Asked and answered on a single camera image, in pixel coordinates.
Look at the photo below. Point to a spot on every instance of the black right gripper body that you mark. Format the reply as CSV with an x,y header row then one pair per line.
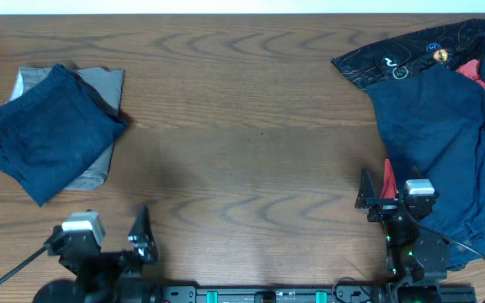
x,y
384,210

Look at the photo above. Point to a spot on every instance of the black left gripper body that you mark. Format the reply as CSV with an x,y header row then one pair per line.
x,y
123,257

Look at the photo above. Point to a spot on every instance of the navy blue shorts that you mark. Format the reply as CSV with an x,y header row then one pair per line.
x,y
53,133

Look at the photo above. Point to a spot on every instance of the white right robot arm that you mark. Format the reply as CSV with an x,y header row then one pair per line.
x,y
418,260

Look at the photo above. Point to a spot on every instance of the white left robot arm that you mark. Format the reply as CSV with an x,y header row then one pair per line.
x,y
101,276

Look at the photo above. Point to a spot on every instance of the red garment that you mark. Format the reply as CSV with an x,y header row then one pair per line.
x,y
389,181

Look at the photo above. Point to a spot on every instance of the folded grey shorts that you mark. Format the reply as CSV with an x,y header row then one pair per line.
x,y
107,86

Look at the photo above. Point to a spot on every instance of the black patterned shorts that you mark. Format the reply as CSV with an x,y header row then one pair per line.
x,y
405,56

